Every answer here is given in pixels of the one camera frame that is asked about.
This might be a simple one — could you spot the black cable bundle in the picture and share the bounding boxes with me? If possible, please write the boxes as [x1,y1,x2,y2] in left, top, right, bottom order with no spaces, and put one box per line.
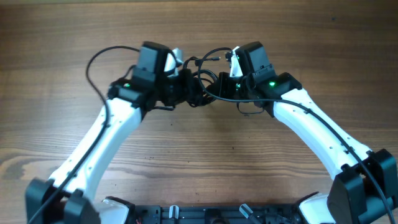
[182,55,222,108]

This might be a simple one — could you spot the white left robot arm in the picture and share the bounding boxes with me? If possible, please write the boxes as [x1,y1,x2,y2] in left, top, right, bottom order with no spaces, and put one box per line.
[25,41,195,223]

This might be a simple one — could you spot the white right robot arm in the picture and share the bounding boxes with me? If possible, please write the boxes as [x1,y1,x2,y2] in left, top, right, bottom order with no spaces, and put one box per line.
[212,42,397,223]

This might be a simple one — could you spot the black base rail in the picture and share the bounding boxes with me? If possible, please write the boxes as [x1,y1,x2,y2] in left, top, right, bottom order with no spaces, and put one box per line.
[127,203,304,224]

